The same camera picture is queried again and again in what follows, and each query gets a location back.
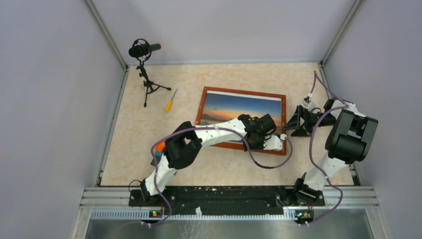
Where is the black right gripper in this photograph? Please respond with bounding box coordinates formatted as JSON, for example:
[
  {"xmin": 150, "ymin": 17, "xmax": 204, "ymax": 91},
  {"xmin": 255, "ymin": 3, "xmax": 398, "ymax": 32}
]
[{"xmin": 283, "ymin": 105, "xmax": 336, "ymax": 138}]

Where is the red wooden photo frame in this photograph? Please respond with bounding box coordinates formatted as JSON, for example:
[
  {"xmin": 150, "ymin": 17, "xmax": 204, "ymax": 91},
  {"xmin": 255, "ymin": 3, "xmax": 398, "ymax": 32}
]
[{"xmin": 195, "ymin": 87, "xmax": 287, "ymax": 134}]

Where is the yellow handled screwdriver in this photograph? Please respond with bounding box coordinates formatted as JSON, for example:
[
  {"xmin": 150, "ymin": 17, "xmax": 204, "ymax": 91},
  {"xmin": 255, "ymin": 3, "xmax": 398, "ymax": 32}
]
[{"xmin": 165, "ymin": 89, "xmax": 178, "ymax": 113}]

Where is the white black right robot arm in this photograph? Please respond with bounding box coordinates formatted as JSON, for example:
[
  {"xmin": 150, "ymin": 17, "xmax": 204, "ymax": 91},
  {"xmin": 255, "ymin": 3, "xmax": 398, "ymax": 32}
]
[{"xmin": 282, "ymin": 99, "xmax": 378, "ymax": 205}]

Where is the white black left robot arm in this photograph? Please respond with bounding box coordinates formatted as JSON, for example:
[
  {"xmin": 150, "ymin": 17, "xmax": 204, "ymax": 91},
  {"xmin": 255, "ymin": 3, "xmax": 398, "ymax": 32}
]
[{"xmin": 140, "ymin": 114, "xmax": 286, "ymax": 206}]

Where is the orange curved lego piece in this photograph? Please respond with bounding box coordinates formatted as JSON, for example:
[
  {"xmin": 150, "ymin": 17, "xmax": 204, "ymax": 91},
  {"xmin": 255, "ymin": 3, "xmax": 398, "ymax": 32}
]
[{"xmin": 154, "ymin": 141, "xmax": 166, "ymax": 152}]

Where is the black microphone tripod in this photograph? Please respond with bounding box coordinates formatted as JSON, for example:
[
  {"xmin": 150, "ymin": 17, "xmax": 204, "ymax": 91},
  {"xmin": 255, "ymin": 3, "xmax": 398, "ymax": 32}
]
[{"xmin": 136, "ymin": 65, "xmax": 172, "ymax": 107}]

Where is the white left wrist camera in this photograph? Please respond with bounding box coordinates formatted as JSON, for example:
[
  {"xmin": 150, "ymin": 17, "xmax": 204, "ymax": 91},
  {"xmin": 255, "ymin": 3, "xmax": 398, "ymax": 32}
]
[{"xmin": 263, "ymin": 134, "xmax": 287, "ymax": 151}]

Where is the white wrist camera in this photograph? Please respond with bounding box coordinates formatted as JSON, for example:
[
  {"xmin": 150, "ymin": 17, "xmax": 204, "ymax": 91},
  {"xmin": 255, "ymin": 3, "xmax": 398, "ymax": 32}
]
[
  {"xmin": 302, "ymin": 97, "xmax": 317, "ymax": 111},
  {"xmin": 263, "ymin": 134, "xmax": 287, "ymax": 151}
]

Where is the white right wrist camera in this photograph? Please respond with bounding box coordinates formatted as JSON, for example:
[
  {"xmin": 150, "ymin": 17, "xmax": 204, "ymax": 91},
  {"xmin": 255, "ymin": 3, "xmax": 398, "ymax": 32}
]
[{"xmin": 302, "ymin": 97, "xmax": 317, "ymax": 111}]

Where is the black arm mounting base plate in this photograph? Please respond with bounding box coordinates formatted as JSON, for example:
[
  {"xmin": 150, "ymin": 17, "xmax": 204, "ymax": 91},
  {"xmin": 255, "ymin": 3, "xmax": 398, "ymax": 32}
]
[{"xmin": 128, "ymin": 186, "xmax": 325, "ymax": 216}]

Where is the aluminium front rail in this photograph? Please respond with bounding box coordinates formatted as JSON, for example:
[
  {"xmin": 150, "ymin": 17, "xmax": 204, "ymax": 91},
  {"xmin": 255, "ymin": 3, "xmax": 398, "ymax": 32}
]
[{"xmin": 80, "ymin": 186, "xmax": 379, "ymax": 222}]

